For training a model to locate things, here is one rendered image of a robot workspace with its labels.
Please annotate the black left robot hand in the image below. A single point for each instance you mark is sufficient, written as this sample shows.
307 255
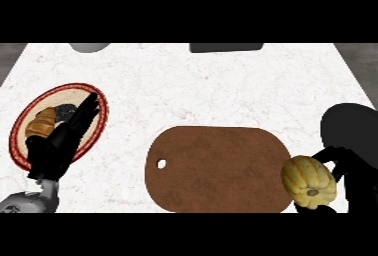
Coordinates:
53 150

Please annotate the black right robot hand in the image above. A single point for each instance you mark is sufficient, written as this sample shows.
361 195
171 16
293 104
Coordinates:
363 180

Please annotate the yellow squash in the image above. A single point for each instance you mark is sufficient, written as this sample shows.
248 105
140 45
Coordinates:
307 181

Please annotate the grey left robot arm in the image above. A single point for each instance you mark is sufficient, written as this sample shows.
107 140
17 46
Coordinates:
29 201

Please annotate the black pan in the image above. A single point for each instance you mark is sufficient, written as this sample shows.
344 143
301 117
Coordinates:
350 125

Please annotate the brown wooden cutting board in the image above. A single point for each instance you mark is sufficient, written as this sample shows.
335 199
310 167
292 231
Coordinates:
221 170

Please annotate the brown croissant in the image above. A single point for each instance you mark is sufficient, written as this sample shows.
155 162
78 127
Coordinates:
41 123

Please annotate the black speckled lump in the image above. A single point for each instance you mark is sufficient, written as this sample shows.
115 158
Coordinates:
65 111

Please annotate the red-rimmed beige plate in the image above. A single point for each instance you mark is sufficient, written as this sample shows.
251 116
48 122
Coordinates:
29 110

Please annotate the pale grey rounded object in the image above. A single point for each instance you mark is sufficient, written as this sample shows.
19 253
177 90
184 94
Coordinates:
88 47

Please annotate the dark grey flat object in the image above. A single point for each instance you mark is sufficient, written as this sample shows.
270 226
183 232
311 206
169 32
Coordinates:
224 47

